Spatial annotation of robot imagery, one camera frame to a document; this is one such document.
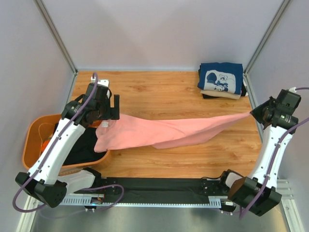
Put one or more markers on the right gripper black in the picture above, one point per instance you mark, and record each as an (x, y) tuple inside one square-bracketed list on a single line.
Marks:
[(255, 112)]

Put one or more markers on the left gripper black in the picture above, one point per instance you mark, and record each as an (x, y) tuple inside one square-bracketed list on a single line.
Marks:
[(112, 113)]

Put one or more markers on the pink t shirt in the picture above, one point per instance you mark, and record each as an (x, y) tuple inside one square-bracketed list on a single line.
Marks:
[(130, 131)]

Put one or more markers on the orange plastic basket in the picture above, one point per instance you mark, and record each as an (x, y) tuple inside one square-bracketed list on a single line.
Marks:
[(43, 128)]

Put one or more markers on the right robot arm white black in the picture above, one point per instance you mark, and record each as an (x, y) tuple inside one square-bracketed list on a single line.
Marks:
[(257, 192)]

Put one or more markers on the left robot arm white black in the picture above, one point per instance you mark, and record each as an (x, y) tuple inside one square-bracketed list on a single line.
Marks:
[(42, 180)]

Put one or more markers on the folded black t shirt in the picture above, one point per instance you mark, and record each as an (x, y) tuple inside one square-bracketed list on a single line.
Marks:
[(243, 91)]

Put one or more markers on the folded beige t shirt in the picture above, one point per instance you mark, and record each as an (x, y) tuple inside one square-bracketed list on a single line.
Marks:
[(220, 94)]

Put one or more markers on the folded navy printed t shirt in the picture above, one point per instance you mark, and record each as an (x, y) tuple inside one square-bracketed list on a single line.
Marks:
[(234, 68)]

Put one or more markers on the black garment in basket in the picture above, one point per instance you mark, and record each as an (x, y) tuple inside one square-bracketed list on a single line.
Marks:
[(83, 149)]

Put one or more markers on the orange garment in basket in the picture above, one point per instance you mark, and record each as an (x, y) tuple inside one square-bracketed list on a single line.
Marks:
[(45, 144)]

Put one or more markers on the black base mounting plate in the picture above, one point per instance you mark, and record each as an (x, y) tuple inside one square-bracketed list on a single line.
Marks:
[(166, 190)]

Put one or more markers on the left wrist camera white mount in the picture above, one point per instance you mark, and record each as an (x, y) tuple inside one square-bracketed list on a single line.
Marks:
[(100, 82)]

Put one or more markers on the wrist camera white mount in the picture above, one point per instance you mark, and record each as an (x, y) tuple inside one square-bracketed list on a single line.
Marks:
[(293, 90), (100, 82)]

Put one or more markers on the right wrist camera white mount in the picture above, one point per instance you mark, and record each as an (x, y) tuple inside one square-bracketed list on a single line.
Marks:
[(293, 90)]

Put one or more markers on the aluminium frame rail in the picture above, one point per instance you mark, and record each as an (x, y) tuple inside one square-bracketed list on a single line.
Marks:
[(283, 188)]

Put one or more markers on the white slotted cable duct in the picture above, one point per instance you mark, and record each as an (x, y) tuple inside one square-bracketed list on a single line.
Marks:
[(95, 200)]

